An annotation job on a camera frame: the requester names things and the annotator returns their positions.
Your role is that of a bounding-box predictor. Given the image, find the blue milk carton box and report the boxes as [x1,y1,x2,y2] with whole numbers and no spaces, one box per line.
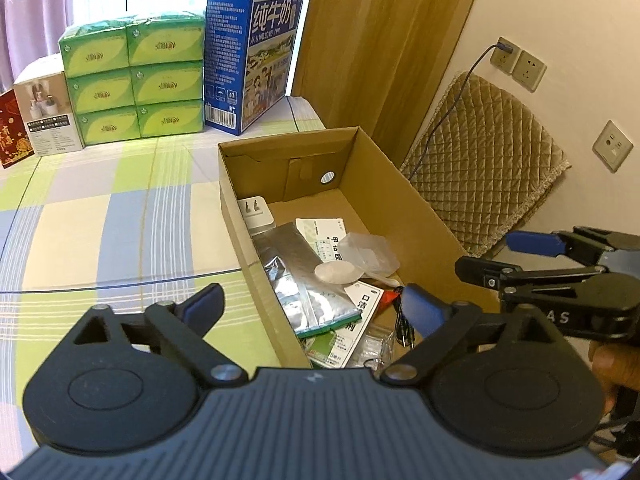
[203,0,304,136]

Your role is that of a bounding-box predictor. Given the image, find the pink curtain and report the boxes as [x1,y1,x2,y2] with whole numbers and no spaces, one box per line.
[1,0,73,89]

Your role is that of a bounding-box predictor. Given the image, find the wall power socket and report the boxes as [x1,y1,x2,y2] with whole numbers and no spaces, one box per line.
[490,37,522,75]

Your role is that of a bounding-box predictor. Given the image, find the silver foil pouch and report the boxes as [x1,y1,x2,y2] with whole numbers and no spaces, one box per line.
[253,223,361,339]

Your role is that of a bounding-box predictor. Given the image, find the white blue medicine box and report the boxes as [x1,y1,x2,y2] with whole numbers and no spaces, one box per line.
[295,218,347,262]

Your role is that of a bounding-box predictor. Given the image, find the grey charging cable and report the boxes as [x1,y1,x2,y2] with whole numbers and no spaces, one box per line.
[406,43,514,181]

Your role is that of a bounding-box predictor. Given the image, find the wall data socket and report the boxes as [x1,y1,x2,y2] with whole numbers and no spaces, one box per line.
[592,120,634,174]

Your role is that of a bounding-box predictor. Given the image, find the red gift envelope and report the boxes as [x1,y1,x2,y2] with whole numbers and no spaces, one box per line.
[0,89,35,169]

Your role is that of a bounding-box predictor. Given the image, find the right hand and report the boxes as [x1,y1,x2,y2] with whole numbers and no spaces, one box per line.
[588,341,640,414]

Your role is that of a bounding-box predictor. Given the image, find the white product box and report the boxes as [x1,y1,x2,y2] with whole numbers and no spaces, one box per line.
[13,73,85,157]

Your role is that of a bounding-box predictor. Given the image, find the white power adapter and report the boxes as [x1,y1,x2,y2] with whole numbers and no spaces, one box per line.
[238,196,276,236]

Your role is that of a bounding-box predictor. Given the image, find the red candy packet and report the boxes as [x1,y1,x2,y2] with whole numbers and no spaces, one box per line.
[378,286,404,313]

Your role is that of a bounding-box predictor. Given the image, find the black cable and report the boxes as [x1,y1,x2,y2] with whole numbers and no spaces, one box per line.
[391,299,417,350]

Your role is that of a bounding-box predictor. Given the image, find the beige plastic spoon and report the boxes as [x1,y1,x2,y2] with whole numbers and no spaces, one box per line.
[314,260,400,288]

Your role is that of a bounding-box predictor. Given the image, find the quilted chair cushion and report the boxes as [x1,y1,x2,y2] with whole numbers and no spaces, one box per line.
[400,73,570,257]

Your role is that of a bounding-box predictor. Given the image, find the wooden wardrobe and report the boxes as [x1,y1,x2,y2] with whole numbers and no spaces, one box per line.
[292,0,474,165]

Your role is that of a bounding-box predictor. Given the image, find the green white oral box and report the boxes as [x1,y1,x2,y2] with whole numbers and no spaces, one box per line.
[303,282,384,368]

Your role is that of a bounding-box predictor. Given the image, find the clear plastic container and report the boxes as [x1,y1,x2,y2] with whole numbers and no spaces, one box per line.
[347,324,395,374]

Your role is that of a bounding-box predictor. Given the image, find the checkered tablecloth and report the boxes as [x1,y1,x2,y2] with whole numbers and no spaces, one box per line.
[0,95,327,461]

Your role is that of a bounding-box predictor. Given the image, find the brown cardboard box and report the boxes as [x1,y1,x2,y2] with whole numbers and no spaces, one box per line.
[218,127,498,367]

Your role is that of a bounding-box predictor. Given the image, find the green tissue box pack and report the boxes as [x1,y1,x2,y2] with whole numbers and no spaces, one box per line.
[58,11,204,146]

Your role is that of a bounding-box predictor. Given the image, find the clear plastic lid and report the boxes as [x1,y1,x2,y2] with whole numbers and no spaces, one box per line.
[337,232,400,276]

